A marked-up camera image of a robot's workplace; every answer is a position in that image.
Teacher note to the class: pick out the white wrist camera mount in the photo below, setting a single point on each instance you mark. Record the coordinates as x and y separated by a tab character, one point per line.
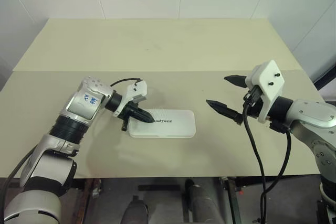
270	87
136	90

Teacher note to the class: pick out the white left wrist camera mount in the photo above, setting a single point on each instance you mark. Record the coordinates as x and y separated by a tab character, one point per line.
136	90

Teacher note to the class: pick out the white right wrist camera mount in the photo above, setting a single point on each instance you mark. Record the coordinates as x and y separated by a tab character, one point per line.
270	87

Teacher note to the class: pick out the white plastic pencil case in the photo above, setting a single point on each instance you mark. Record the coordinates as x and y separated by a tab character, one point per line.
176	127

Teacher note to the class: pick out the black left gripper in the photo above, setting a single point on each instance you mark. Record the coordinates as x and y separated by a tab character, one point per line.
127	111

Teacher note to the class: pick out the dark rounded shape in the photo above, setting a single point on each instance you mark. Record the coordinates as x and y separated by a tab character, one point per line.
135	211

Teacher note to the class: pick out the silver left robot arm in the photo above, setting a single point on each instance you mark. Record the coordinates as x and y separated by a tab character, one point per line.
78	106

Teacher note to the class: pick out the grey rounded cylinder shape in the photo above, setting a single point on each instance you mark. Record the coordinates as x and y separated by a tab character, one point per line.
197	203

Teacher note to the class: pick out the metal table leg frame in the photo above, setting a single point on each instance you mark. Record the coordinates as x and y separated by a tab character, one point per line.
231	197

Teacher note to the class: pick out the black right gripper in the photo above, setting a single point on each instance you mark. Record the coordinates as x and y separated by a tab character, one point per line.
253	103

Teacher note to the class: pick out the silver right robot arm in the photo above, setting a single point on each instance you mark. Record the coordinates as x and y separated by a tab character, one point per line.
307	113

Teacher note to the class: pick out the dark panel at wall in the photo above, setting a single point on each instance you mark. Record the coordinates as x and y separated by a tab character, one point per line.
328	77

